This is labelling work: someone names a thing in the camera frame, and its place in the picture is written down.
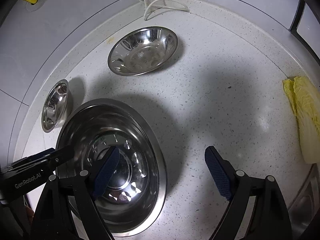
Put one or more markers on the steel kitchen sink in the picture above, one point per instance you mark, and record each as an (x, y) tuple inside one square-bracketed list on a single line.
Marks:
[(306, 203)]

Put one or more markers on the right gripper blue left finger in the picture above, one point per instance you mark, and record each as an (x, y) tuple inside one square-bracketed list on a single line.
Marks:
[(53, 218)]

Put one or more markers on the white microwave oven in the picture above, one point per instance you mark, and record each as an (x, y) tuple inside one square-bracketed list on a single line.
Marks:
[(305, 28)]

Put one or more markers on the yellow napa cabbage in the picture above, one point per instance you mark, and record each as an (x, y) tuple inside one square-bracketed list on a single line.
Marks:
[(304, 100)]

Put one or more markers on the large steel bowl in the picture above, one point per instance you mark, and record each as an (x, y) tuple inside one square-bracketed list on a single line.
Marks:
[(136, 193)]

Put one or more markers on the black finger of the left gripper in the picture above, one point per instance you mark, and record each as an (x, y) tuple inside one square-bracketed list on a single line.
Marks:
[(54, 159)]

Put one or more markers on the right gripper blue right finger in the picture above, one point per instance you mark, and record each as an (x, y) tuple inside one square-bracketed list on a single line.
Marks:
[(269, 219)]

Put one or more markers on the medium steel bowl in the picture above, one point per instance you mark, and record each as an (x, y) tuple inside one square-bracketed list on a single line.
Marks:
[(142, 51)]

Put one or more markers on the small steel bowl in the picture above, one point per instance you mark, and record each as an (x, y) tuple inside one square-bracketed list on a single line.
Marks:
[(57, 106)]

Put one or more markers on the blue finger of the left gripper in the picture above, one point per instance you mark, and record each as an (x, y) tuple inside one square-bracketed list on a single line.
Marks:
[(35, 157)]

